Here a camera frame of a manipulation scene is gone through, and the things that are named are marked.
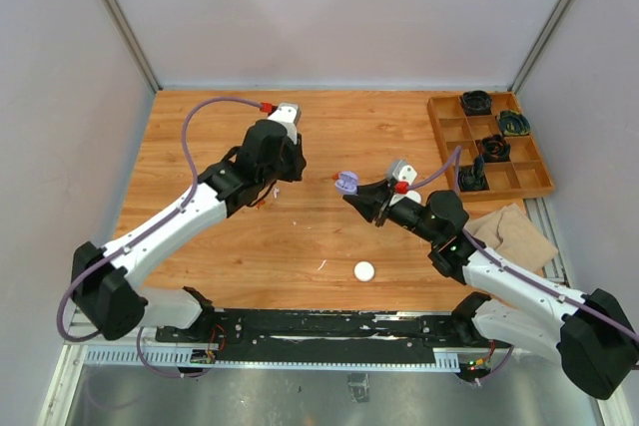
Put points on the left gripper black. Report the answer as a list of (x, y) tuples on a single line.
[(299, 161)]

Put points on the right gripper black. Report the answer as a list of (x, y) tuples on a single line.
[(372, 201)]

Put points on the purple earbud charging case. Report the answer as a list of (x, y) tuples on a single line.
[(346, 182)]

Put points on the white earbud charging case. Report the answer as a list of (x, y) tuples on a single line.
[(364, 271)]

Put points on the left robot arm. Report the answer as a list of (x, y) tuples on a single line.
[(107, 281)]

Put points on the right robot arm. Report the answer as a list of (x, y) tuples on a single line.
[(587, 334)]

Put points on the dark blue rolled sock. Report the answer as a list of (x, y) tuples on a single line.
[(472, 178)]

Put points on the wooden compartment tray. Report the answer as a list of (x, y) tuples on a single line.
[(525, 176)]

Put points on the black orange rolled sock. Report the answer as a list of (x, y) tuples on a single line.
[(494, 149)]

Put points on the beige cloth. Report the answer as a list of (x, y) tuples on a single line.
[(512, 235)]

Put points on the dark green rolled sock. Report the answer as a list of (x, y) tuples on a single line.
[(513, 124)]

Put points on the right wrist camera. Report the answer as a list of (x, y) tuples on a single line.
[(401, 170)]

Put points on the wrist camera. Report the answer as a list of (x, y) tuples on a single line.
[(401, 170), (286, 114)]

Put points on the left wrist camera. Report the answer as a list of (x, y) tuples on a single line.
[(286, 114)]

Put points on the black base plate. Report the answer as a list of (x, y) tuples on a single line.
[(325, 337)]

